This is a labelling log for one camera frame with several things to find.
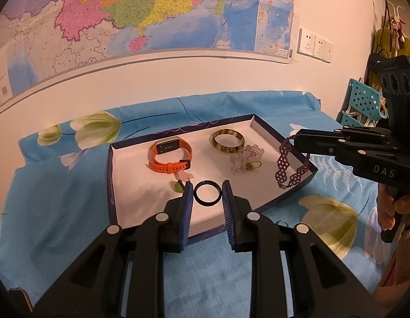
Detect colourful wall map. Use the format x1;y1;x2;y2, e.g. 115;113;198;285
0;0;295;121

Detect amber green bangle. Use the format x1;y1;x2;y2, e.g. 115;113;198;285
209;129;245;153

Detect person's right hand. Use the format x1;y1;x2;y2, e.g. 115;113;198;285
377;185;410;232

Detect white wall socket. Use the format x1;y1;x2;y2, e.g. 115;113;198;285
298;28;316;57
314;36;326;59

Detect black ring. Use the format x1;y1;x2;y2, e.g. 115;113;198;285
194;180;223;206

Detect yellow-green hanging garment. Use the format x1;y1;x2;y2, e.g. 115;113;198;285
372;28;410;73

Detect white coat rack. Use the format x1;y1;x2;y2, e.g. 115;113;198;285
384;2;407;54

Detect purple beaded bracelet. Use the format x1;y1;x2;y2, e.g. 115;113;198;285
274;134;311;189

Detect pale crystal bead bracelet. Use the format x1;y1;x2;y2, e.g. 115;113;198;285
230;144;265;173

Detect dark blue shallow box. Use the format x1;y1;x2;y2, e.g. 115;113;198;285
107;114;318;246

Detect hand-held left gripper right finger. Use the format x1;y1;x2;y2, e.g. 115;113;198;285
221;180;379;318

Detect blue floral tablecloth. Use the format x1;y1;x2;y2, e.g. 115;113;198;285
0;89;401;308

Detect teal plastic basket rack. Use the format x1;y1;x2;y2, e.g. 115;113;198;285
336;78;389;128

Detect orange smart band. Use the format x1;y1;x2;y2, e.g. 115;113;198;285
149;136;193;174

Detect green pendant with pink petals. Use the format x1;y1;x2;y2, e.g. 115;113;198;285
172;171;195;194

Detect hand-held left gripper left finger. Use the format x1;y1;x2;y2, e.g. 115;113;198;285
33;182;194;318

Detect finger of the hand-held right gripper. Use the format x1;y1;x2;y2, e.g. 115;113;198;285
294;136;401;173
296;126;399;146

